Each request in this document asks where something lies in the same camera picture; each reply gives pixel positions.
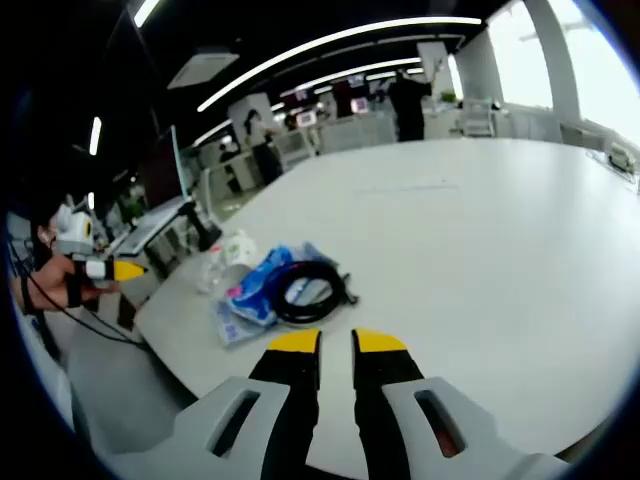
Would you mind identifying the white side desk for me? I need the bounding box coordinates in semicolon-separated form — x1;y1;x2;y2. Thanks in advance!
113;194;201;257

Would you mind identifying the blue white packet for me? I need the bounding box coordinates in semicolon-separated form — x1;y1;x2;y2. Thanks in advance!
214;294;282;350

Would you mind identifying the dark computer monitor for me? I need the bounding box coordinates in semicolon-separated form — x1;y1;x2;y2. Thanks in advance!
141;124;195;209

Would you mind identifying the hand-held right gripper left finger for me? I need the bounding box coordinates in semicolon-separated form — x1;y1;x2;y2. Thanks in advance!
99;328;322;480

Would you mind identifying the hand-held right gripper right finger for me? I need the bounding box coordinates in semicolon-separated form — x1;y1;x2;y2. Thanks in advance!
350;327;571;480

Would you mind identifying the clear plastic bottle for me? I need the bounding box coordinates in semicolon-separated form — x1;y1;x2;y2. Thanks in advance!
194;249;251;297

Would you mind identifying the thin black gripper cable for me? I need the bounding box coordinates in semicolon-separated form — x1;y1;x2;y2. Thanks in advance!
27;272;151;349

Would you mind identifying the white table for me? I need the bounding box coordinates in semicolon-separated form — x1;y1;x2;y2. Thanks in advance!
134;137;640;464

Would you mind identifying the person's left hand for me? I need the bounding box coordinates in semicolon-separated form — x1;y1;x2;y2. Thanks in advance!
30;255;122;313

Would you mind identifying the white chair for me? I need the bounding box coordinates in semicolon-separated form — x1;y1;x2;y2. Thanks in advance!
462;98;497;138

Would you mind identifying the blue tissue packet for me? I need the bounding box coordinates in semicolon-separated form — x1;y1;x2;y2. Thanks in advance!
224;243;342;327

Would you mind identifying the white device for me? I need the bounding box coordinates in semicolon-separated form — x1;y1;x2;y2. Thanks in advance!
605;141;640;175

